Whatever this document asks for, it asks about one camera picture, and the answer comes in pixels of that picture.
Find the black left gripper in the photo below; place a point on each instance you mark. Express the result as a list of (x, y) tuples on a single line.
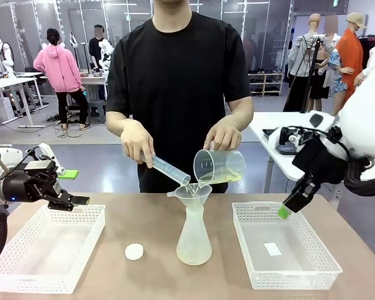
[(22, 184)]

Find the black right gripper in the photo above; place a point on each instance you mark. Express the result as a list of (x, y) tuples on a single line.
[(318, 159)]

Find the white perforated plastic basket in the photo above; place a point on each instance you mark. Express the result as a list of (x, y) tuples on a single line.
[(287, 278), (34, 268)]

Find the clear plastic measuring jug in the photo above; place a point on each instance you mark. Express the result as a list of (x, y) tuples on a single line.
[(222, 162)]

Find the white round flask cap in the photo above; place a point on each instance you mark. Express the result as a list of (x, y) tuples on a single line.
[(134, 251)]

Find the clear plastic measuring cylinder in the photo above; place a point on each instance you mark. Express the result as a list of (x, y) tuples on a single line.
[(168, 170)]

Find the translucent plastic funnel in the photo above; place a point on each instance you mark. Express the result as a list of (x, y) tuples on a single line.
[(190, 190)]

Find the translucent plastic conical flask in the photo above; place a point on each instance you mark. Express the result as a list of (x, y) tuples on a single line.
[(193, 240)]

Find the person's left forearm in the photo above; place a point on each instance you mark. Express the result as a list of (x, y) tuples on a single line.
[(240, 112)]

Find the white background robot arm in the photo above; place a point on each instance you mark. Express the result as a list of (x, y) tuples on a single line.
[(6, 56), (106, 50)]

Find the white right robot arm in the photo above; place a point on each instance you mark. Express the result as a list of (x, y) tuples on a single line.
[(362, 125)]

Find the person's right forearm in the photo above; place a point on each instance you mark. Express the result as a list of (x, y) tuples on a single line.
[(118, 120)]

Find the person's right hand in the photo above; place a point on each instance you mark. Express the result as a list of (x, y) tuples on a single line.
[(139, 143)]

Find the person's left hand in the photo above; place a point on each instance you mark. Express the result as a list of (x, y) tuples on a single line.
[(225, 136)]

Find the white paper label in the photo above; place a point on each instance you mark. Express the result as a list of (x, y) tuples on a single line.
[(272, 249)]

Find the grey step stool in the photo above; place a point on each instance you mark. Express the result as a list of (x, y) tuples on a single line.
[(95, 109)]

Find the white desk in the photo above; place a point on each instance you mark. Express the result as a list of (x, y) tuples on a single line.
[(92, 78), (6, 82)]

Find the wooden shoe shelf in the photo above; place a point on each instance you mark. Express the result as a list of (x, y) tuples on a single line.
[(265, 84)]

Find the person in pink hoodie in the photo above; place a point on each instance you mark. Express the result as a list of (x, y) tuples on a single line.
[(61, 68)]

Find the black tripod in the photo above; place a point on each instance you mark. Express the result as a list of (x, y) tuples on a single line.
[(311, 72)]

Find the mannequin in blue dress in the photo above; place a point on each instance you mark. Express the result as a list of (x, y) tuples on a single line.
[(339, 72)]

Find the mannequin in grey shirt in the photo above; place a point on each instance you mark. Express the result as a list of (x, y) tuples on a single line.
[(303, 56)]

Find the background person in black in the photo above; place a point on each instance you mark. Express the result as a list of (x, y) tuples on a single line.
[(97, 47)]

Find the mannequin in orange coat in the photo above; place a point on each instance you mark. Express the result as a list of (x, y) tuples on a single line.
[(350, 56)]

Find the person in black T-shirt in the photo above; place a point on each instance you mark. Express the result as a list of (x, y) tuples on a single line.
[(175, 78)]

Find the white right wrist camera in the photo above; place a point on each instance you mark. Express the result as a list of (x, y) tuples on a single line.
[(281, 137)]

